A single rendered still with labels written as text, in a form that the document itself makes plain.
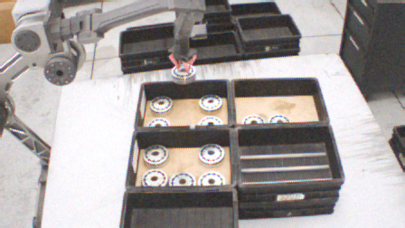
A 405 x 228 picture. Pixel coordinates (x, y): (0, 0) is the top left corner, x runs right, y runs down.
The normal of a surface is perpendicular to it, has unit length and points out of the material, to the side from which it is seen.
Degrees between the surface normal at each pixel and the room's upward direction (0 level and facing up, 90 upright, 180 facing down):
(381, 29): 90
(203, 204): 90
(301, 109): 0
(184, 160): 0
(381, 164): 0
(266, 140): 90
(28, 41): 90
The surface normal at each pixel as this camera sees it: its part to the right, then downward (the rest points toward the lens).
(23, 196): -0.04, -0.73
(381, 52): 0.13, 0.68
